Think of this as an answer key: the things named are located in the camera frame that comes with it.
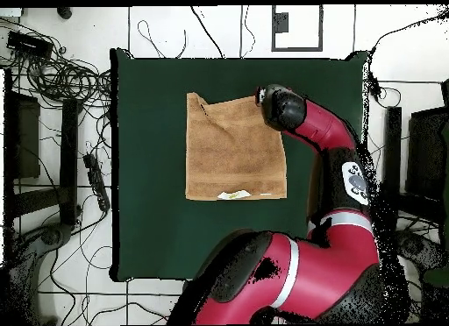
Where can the tan terry cloth towel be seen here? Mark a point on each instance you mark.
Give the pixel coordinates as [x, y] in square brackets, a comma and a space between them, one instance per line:
[231, 154]

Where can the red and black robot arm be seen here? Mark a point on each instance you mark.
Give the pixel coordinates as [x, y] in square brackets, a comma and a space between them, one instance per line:
[315, 263]

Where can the flat black box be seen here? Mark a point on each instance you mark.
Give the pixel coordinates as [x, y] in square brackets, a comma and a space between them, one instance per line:
[28, 43]

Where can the black upright bar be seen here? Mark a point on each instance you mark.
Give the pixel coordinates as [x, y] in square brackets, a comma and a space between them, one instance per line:
[393, 140]

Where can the dark green table cloth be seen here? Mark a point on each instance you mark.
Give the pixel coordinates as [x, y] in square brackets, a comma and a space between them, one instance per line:
[154, 235]

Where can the dark cabinet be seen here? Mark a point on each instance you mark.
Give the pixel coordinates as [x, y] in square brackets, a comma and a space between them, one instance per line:
[426, 147]

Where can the long black power strip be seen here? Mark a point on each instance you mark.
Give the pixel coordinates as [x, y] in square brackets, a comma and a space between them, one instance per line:
[96, 180]

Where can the black T-shaped floor stand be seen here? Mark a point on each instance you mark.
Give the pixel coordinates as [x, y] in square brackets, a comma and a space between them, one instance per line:
[69, 147]

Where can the small round black object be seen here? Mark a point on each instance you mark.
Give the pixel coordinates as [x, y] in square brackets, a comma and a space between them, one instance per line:
[64, 13]

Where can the dark grey floor base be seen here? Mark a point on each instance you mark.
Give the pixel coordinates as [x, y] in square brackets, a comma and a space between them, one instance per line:
[421, 249]

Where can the dark brown box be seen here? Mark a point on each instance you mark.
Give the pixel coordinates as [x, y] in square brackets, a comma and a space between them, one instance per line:
[28, 136]

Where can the dark green object on floor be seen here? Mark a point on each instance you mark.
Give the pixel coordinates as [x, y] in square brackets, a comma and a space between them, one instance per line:
[438, 277]

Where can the grey chair base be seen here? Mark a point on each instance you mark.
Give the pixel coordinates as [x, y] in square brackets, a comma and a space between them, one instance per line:
[24, 270]

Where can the grey rectangular floor frame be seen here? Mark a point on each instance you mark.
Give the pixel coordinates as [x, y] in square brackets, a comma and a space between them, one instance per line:
[296, 49]

